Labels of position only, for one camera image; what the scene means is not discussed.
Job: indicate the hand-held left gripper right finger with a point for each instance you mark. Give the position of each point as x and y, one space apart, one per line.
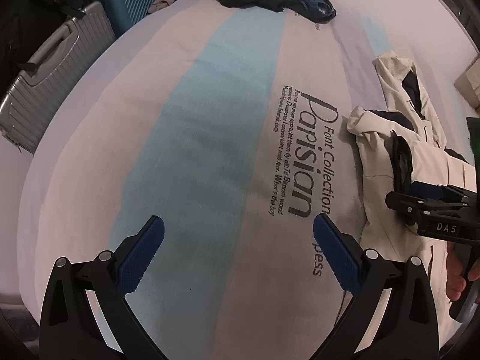
337 258

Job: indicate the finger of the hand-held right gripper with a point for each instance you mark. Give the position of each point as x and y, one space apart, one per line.
427 189
416 204

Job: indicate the person's right hand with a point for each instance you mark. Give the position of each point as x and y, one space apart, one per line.
455 270

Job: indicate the grey ribbed suitcase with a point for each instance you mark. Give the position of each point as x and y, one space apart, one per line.
48 71

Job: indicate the cardboard box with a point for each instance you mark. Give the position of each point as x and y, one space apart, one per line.
470 82

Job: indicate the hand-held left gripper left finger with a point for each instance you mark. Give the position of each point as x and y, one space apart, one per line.
142 255

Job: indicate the black bag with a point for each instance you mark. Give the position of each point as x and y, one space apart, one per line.
22 11

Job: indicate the striped printed blanket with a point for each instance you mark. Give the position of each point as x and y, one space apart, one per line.
225 120

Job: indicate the brown cloth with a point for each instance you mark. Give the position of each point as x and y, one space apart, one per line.
161 3

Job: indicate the beige jacket with black lining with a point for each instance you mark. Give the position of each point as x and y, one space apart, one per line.
378 157

